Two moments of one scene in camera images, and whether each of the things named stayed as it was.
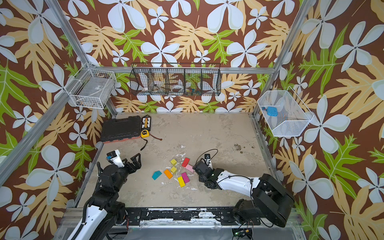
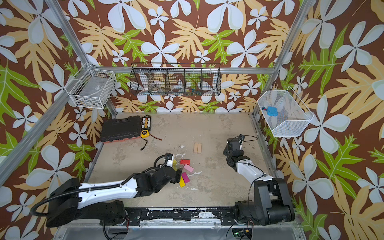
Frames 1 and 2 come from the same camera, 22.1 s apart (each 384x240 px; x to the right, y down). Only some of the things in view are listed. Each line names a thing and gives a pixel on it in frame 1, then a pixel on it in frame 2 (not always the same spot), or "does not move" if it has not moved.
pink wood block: (189, 168) does not move
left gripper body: (128, 169) → (176, 179)
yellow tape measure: (143, 135) does not move
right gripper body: (199, 168) → (233, 146)
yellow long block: (181, 181) does not move
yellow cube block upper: (173, 162) does not move
